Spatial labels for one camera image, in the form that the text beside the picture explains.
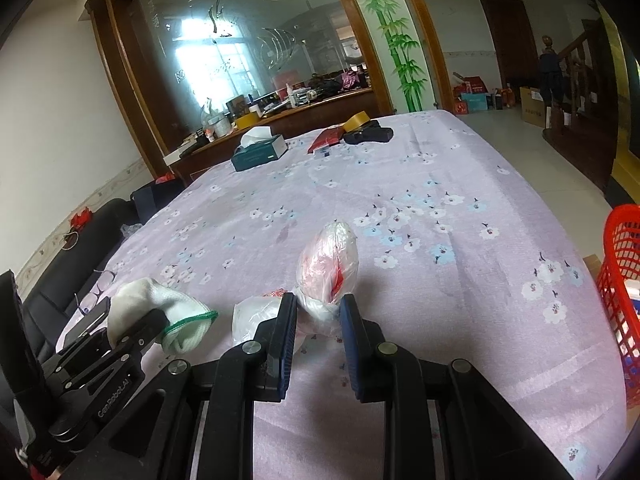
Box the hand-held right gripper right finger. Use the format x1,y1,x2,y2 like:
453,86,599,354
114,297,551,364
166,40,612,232
339,294,576,480

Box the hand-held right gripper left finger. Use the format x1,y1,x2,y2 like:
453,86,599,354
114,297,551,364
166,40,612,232
60,292,299,480

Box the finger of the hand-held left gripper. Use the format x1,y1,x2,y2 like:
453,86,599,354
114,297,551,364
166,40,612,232
57,297,112,350
107,310,171,361

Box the white sock green trim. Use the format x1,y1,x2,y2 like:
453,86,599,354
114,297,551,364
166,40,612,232
107,277,219,356

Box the red plastic basket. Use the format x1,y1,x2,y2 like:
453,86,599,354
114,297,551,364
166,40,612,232
596,203,640,376

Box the eyeglasses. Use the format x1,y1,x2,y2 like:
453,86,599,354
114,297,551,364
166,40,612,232
74,269,118,317

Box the black sofa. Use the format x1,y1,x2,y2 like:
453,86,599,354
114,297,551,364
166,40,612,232
20,177,186,356

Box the teal tissue box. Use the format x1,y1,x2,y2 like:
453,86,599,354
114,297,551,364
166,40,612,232
231,126,289,172

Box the red pouch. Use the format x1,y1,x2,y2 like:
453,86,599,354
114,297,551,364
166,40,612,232
306,127,346,155

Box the metal pot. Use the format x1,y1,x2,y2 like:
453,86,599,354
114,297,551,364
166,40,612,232
202,112,228,138

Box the black case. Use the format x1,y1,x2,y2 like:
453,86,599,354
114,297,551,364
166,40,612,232
342,121,395,146

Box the yellow tape roll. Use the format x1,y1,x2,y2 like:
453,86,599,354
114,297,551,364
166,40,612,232
345,112,373,135

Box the wooden glass partition cabinet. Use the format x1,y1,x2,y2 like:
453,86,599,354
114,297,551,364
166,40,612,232
85,0,446,186

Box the cardboard box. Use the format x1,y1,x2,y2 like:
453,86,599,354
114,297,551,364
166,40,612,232
519,86,548,128

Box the wooden staircase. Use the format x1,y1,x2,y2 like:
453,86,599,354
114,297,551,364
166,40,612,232
542,17,621,191

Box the bamboo painted glass panel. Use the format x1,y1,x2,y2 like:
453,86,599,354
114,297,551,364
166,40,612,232
340,0,441,113

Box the brown wooden door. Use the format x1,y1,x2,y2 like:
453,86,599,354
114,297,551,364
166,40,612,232
478,0,541,93

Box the gold pillar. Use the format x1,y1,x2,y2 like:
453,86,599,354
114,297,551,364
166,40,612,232
597,0,640,211

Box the dark jacket on post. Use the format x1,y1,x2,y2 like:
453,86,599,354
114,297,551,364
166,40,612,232
537,35,568,108

